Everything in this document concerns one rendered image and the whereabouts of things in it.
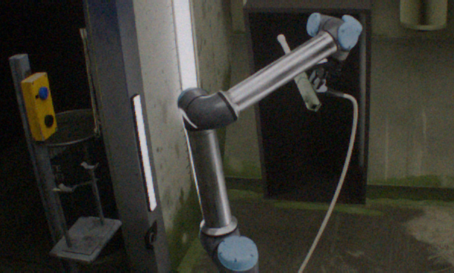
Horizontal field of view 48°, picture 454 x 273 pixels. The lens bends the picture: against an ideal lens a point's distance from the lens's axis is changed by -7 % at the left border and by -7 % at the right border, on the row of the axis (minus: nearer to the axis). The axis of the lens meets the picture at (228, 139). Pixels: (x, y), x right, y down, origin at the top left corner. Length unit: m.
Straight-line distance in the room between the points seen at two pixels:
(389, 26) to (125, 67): 2.24
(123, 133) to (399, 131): 2.12
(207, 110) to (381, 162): 2.36
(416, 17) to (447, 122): 0.83
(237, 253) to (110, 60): 1.10
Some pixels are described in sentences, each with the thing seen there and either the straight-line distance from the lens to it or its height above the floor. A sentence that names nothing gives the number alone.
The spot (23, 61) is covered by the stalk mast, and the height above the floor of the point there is 1.62.
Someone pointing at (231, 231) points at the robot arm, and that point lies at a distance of 2.18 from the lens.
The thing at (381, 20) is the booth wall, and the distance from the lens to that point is 4.17.
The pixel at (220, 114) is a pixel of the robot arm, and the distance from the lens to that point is 1.81.
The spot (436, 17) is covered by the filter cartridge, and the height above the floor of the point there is 1.35.
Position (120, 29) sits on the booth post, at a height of 1.61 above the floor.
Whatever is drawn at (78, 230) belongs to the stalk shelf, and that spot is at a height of 0.79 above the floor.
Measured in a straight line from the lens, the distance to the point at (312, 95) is 2.22.
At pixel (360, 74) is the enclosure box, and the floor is 1.17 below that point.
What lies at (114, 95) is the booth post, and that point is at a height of 1.29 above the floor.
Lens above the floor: 2.13
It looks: 24 degrees down
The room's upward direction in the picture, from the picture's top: 5 degrees counter-clockwise
